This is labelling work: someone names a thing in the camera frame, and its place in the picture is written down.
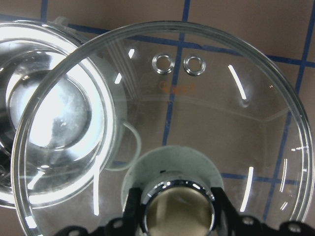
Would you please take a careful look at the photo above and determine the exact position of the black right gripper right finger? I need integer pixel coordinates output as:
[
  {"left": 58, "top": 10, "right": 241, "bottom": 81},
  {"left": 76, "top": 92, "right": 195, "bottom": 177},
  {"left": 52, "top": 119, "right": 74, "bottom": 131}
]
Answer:
[{"left": 211, "top": 187, "right": 242, "bottom": 236}]

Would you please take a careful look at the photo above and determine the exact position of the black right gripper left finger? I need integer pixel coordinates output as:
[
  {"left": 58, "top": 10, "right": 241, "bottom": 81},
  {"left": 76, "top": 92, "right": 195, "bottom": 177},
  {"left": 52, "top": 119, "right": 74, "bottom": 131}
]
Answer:
[{"left": 123, "top": 187, "right": 143, "bottom": 236}]

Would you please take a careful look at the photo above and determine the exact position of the glass pot lid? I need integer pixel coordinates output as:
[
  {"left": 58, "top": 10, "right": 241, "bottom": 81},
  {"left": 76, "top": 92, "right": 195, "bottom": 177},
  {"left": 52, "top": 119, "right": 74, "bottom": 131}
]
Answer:
[{"left": 11, "top": 21, "right": 315, "bottom": 236}]

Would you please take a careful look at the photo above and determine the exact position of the white cooking pot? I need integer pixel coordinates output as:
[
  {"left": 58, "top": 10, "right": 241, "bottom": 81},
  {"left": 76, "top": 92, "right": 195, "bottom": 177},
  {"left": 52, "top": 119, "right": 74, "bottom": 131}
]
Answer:
[{"left": 0, "top": 21, "right": 141, "bottom": 208}]

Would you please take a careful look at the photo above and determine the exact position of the brown paper table mat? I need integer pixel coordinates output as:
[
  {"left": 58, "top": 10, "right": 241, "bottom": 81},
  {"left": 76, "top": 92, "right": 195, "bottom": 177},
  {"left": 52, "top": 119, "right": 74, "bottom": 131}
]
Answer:
[{"left": 0, "top": 0, "right": 315, "bottom": 223}]

